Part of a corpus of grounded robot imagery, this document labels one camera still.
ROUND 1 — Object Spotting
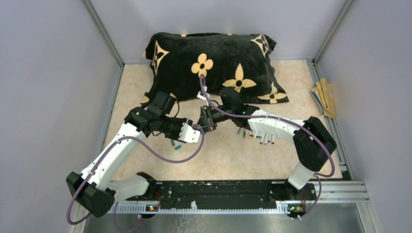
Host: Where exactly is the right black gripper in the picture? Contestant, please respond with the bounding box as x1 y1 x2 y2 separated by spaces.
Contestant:
196 105 234 135

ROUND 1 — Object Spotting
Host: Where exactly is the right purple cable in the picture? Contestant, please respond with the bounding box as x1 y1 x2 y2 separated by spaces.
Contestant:
199 74 336 221

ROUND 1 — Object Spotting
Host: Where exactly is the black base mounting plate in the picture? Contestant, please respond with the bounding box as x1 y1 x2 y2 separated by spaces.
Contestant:
128 180 317 209

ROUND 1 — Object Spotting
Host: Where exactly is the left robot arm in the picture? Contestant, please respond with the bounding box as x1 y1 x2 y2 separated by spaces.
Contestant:
66 92 201 218

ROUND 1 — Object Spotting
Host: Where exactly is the purple cable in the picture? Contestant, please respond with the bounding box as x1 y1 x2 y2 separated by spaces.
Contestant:
66 124 206 232
199 74 336 221

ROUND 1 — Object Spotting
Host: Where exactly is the folded tan cloth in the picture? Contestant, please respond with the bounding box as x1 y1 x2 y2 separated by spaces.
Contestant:
310 78 337 119

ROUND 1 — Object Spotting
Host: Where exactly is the dark green pen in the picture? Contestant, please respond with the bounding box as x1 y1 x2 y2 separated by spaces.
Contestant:
259 134 265 145

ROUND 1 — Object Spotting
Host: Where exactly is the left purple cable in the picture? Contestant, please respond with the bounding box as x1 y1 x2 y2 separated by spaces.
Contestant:
66 124 206 232

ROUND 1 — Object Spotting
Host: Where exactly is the white cable duct strip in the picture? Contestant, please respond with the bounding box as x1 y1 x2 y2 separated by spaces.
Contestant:
108 202 291 215

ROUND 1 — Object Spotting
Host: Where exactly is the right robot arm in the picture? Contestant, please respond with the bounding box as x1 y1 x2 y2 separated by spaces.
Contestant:
198 85 337 200

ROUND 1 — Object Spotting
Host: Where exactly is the black floral pillow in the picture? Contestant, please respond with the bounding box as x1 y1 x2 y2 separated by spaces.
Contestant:
141 32 289 105

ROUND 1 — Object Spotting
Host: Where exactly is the aluminium front rail frame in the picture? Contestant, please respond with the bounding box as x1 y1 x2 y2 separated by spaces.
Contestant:
68 178 380 233

